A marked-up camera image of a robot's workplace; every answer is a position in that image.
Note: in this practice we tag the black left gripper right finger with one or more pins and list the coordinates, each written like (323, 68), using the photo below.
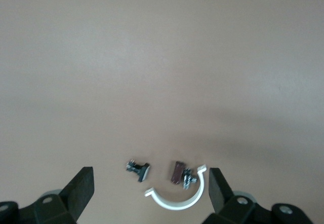
(222, 196)

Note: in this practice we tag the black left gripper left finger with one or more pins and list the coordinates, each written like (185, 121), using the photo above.
(76, 191)

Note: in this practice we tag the brown switch with metal pins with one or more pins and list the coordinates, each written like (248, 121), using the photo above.
(176, 174)

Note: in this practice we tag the black switch with metal pins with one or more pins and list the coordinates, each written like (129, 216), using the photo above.
(141, 172)

